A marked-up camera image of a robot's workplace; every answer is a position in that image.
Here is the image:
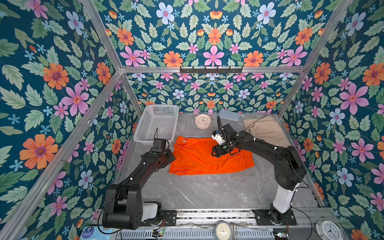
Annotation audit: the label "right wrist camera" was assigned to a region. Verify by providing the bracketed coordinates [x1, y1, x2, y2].
[211, 130, 226, 145]

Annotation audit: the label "black wall hook rail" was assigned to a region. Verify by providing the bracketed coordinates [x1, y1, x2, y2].
[179, 66, 243, 75]

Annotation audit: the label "white round corner clock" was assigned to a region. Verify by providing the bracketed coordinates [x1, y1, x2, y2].
[316, 220, 344, 240]

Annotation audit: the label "grey-blue pencil case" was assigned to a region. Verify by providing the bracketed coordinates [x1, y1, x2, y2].
[218, 109, 241, 122]

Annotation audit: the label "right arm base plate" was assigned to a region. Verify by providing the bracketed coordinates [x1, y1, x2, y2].
[252, 208, 297, 226]

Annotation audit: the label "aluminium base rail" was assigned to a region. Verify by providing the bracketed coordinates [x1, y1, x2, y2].
[89, 208, 346, 240]

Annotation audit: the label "white plastic laundry basket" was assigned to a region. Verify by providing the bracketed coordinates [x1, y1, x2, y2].
[134, 105, 179, 145]

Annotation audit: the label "pink round alarm clock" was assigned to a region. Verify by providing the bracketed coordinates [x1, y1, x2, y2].
[195, 114, 212, 130]

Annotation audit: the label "beige round front clock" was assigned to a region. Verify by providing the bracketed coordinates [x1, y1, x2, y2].
[214, 220, 234, 240]

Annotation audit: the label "orange shorts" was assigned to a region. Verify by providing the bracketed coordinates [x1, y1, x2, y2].
[169, 136, 255, 176]

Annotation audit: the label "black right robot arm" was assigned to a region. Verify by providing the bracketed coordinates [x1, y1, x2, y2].
[212, 118, 307, 225]

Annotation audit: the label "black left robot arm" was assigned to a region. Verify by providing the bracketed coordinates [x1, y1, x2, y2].
[98, 138, 176, 230]

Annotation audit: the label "beige drawstring shorts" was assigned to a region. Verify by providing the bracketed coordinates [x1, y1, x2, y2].
[243, 116, 291, 148]

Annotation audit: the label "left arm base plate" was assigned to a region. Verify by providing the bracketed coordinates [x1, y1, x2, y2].
[140, 210, 178, 228]

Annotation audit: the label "blue tissue pack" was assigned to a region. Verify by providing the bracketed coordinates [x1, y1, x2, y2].
[79, 226, 117, 240]

